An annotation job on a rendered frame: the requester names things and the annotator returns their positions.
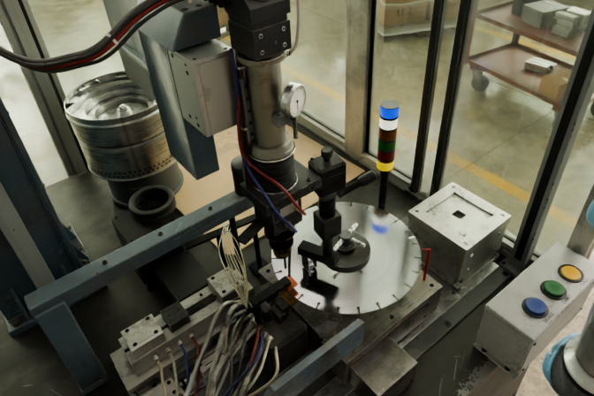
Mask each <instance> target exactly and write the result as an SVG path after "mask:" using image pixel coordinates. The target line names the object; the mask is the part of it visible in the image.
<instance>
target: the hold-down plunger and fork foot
mask: <svg viewBox="0 0 594 396"><path fill-rule="evenodd" d="M297 249H298V255H301V260H302V265H303V267H304V268H305V269H306V271H308V259H309V258H310V259H311V260H312V262H313V264H314V266H315V267H316V261H318V262H320V263H324V264H327V265H329V266H331V267H335V265H336V264H337V262H338V260H339V252H336V251H333V238H331V239H328V240H326V241H324V240H323V246H322V247H321V246H318V245H316V244H314V243H311V242H308V241H305V240H303V241H302V242H301V244H300V245H299V246H298V247H297Z"/></svg>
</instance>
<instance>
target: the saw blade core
mask: <svg viewBox="0 0 594 396"><path fill-rule="evenodd" d="M350 205H351V202H336V209H337V210H338V211H339V212H340V214H341V215H342V230H349V229H350V227H351V226H352V225H353V224H354V223H357V224H358V226H357V227H356V228H355V230H354V232H357V233H359V234H360V235H362V236H363V237H364V238H365V239H366V240H367V241H368V242H369V244H370V257H369V260H368V261H367V262H366V263H365V264H364V265H363V266H362V267H360V268H358V269H355V270H337V269H334V268H332V267H331V266H329V265H327V264H324V263H320V262H318V261H316V267H315V266H314V268H312V269H310V270H308V271H306V269H305V268H304V267H303V265H302V260H301V255H298V249H297V247H298V246H299V245H300V244H301V242H302V241H303V240H305V241H308V242H311V243H314V244H316V245H318V246H321V243H322V239H321V238H320V237H319V236H318V235H317V233H316V232H315V231H314V218H313V212H314V211H315V210H317V209H318V207H319V205H318V207H317V206H315V207H312V208H309V209H305V210H304V211H305V213H306V214H307V215H306V216H303V215H302V221H301V222H299V223H298V224H296V225H295V229H296V230H297V231H298V232H297V233H295V235H294V236H293V245H292V247H291V249H292V251H291V252H292V253H291V277H292V278H293V279H294V280H295V281H296V282H297V283H298V285H297V286H296V287H295V288H293V289H292V290H290V291H288V290H287V292H289V293H290V294H291V295H292V296H293V297H294V298H295V299H296V300H298V299H299V298H300V299H299V301H300V302H302V303H304V304H305V305H307V306H310V307H311V308H316V307H317V303H320V304H319V305H318V307H317V309H318V310H321V311H324V312H328V313H332V314H337V308H339V314H340V315H359V312H358V309H357V308H359V310H360V314H365V313H369V312H374V311H377V310H380V309H382V308H386V307H388V306H390V305H392V304H393V303H394V302H396V301H398V300H399V299H401V298H402V297H403V296H404V295H405V294H407V293H408V291H409V290H410V289H411V287H413V285H414V284H415V281H416V280H417V278H418V276H419V273H420V269H421V264H422V259H420V258H422V256H421V250H420V247H419V245H418V242H417V240H416V238H415V237H414V238H413V239H409V238H408V237H411V236H414V234H413V233H412V232H411V231H410V230H409V228H408V227H407V226H406V225H405V224H404V223H403V222H401V221H400V220H399V219H398V218H396V217H395V216H394V215H392V214H390V213H388V212H387V211H385V212H384V210H382V209H379V208H377V207H374V206H370V205H369V207H368V204H363V203H358V202H352V206H350ZM367 207H368V208H367ZM383 212H384V213H383ZM382 213H383V215H381V214H382ZM397 220H398V221H397ZM395 221H397V222H396V223H394V222H395ZM409 231H410V232H409ZM411 244H415V245H411ZM414 257H416V259H415V258H414ZM274 258H277V257H276V256H274V254H273V250H271V262H272V267H273V270H274V272H275V273H276V274H275V275H276V277H277V279H278V280H280V279H281V278H282V277H284V276H287V275H288V257H287V258H286V269H285V266H284V259H274ZM280 271H282V272H280ZM412 271H414V272H412ZM416 272H417V273H416ZM405 284H407V286H405ZM301 295H303V296H301ZM393 295H395V297H396V298H397V299H398V300H397V299H396V298H395V297H393ZM376 303H378V305H377V304H376ZM378 306H379V307H380V308H379V307H378Z"/></svg>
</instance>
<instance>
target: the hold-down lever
mask: <svg viewBox="0 0 594 396"><path fill-rule="evenodd" d="M375 180H377V174H376V173H375V172H374V171H368V172H366V173H365V174H363V175H361V177H359V178H358V179H357V181H355V182H354V183H352V184H351V185H349V186H347V187H345V188H343V189H341V190H339V191H338V192H337V195H338V197H339V198H341V197H343V196H345V195H346V194H349V193H351V192H352V191H354V190H355V189H357V188H358V187H365V186H367V185H368V184H370V183H372V182H374V181H375Z"/></svg>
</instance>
